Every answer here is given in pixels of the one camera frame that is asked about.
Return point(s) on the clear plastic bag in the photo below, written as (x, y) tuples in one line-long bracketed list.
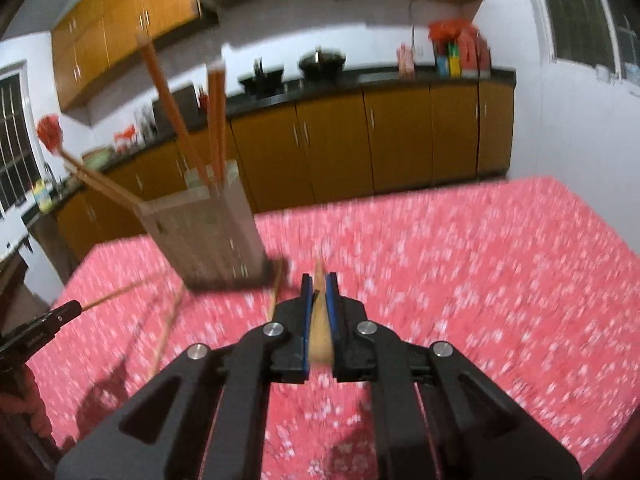
[(144, 122)]

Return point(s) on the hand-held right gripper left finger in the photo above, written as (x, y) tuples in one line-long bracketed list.
[(235, 385)]

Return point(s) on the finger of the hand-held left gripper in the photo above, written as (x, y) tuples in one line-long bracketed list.
[(55, 317)]

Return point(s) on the green basin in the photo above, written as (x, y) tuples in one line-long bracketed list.
[(97, 157)]

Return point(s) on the pink bottle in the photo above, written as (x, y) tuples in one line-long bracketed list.
[(406, 62)]

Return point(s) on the beige perforated utensil holder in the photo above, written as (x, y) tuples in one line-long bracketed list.
[(210, 240)]

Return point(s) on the red and white plastic bag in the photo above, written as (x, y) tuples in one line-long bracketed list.
[(125, 135)]

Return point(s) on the wooden base cabinets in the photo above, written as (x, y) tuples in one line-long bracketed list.
[(400, 140)]

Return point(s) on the black kitchen countertop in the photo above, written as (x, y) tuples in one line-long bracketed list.
[(390, 80)]

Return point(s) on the dark cutting board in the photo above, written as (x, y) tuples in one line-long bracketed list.
[(187, 105)]

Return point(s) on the gas stove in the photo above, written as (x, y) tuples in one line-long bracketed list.
[(300, 85)]

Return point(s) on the colourful small boxes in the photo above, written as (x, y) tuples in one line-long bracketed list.
[(447, 65)]

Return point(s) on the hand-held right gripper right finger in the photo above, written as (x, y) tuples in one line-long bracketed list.
[(400, 385)]

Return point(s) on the wooden wall cabinets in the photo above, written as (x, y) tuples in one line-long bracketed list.
[(110, 20)]

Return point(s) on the black wok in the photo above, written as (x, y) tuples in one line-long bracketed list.
[(262, 80)]

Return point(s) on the hanging red plastic bag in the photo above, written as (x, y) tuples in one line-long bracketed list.
[(50, 132)]

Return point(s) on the red floral tablecloth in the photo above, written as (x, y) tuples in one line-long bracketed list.
[(450, 285)]

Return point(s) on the yellow detergent bottle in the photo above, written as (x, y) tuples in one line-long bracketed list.
[(42, 197)]

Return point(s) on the large barred window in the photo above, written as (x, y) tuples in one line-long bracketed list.
[(580, 15)]

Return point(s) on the black pot with lid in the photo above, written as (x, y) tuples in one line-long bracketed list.
[(322, 64)]

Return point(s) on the small red bottle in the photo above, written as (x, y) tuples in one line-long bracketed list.
[(203, 101)]

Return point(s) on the red thermos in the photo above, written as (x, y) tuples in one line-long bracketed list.
[(484, 57), (469, 55)]

